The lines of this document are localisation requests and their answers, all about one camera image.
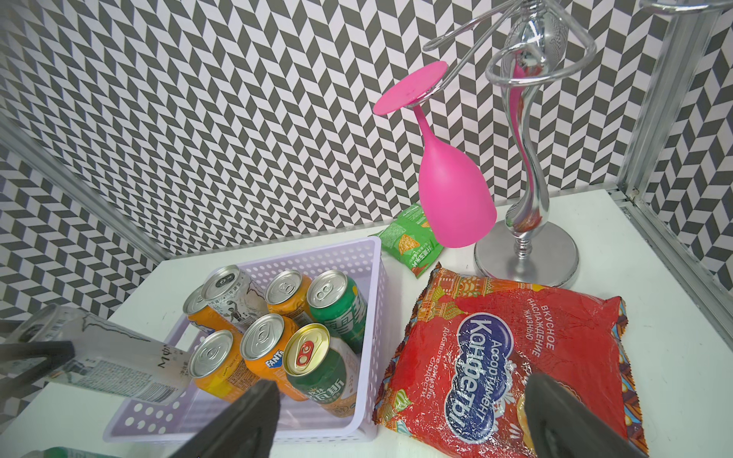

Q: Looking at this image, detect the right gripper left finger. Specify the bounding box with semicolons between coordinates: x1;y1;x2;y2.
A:
172;380;281;457

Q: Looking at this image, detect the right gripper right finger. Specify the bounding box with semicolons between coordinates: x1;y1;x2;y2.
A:
525;373;643;457

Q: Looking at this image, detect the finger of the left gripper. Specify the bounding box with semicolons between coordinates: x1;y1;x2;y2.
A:
1;341;76;401

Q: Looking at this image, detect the white monster can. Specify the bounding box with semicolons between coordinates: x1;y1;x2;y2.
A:
202;264;269;333
1;305;192;406

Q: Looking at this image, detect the orange fanta can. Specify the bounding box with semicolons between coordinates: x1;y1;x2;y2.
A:
188;330;261;403
182;284;239;334

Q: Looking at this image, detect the green can gold top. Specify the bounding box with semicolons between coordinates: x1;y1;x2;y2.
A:
284;324;360;418

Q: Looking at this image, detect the green soda can silver top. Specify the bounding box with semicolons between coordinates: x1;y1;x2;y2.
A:
22;447;117;458

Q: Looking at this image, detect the orange schweppes can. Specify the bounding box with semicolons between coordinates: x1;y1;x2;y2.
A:
240;313;308;402

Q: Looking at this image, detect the red candy bag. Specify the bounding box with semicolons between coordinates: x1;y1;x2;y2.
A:
372;266;648;457

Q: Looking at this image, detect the orange soda can back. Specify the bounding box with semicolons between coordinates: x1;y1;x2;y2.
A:
265;269;314;326

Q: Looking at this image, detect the green can back row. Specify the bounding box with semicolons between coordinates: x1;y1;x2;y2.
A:
307;269;368;354

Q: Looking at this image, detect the pink wine glass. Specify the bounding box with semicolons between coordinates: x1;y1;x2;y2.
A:
373;61;497;248

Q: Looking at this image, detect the green snack packet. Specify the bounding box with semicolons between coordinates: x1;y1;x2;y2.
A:
375;203;444;278

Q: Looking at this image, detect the chrome glass holder stand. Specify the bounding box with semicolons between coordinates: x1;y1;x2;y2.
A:
424;1;732;286

